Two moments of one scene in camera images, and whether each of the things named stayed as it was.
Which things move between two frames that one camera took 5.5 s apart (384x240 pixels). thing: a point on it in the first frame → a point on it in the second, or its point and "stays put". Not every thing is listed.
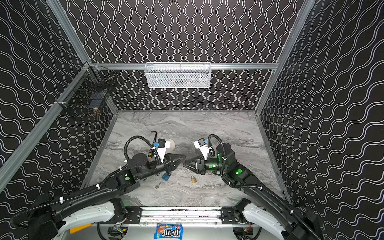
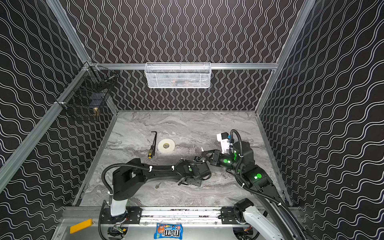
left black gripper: [167, 165] → [190, 181]
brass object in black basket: [96, 112] stays put
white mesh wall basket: [177, 75] stays put
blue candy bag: [169, 230] stays put
